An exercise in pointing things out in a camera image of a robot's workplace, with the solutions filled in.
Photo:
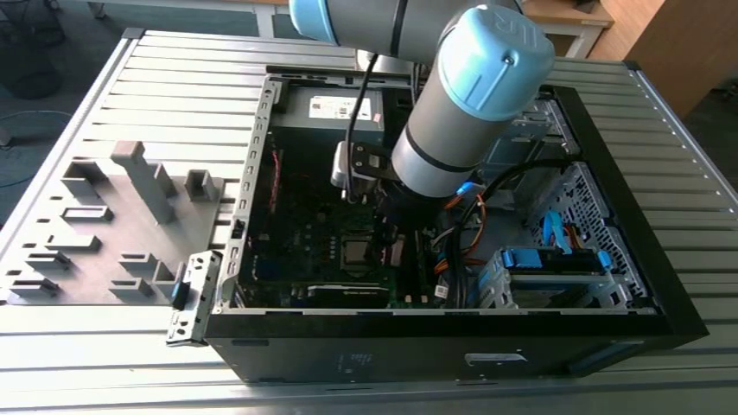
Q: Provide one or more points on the grey metal slot bracket latch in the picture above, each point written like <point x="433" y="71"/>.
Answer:
<point x="197" y="328"/>

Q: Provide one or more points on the grey plastic parts rack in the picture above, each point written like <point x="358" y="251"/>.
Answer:
<point x="105" y="268"/>

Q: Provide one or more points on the black open PC case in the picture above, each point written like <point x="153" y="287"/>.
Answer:
<point x="404" y="352"/>

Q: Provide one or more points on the black disk in blue carrier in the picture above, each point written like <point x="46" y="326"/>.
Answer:
<point x="523" y="259"/>

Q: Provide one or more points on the tall grey metal disk bay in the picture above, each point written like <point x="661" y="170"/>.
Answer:
<point x="528" y="142"/>

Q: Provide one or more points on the green motherboard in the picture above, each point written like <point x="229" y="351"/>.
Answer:
<point x="312" y="255"/>

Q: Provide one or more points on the low grey metal disk bay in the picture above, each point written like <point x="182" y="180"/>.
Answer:
<point x="577" y="283"/>

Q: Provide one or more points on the black graphics card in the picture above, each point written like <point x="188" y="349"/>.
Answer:
<point x="346" y="290"/>

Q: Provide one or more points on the CPU socket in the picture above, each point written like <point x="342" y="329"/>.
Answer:
<point x="358" y="266"/>

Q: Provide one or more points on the black swivel chair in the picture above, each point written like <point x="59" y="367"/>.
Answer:
<point x="31" y="78"/>

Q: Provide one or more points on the wooden desk white frame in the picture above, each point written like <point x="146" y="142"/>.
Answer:
<point x="583" y="17"/>

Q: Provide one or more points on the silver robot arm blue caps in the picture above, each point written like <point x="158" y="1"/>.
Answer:
<point x="451" y="142"/>

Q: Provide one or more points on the wooden cabinet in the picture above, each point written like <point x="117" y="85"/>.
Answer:
<point x="681" y="52"/>

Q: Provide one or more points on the black RAM slot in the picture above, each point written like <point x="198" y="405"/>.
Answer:
<point x="413" y="276"/>
<point x="406" y="289"/>
<point x="428" y="276"/>
<point x="421" y="276"/>

